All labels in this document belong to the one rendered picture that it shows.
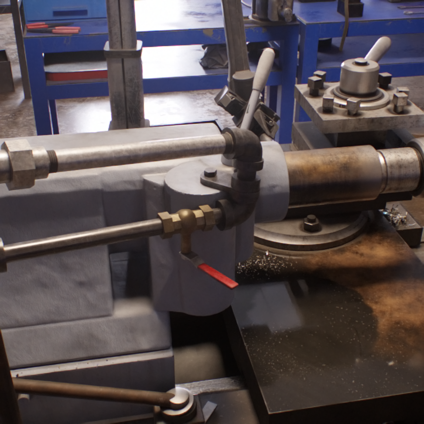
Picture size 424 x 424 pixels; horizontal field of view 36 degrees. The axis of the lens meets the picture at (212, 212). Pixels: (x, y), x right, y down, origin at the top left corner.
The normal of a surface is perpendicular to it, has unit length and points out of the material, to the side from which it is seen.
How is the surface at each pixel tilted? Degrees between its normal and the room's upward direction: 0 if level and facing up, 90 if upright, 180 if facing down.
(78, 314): 66
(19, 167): 56
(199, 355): 19
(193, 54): 0
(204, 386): 0
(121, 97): 90
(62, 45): 90
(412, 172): 70
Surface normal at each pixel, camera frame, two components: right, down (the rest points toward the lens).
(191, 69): 0.00, -0.87
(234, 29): 0.09, 0.38
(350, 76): -0.61, 0.39
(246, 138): 0.47, -0.11
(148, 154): 0.51, 0.29
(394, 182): 0.18, 0.62
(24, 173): 0.47, 0.60
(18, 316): 0.17, 0.09
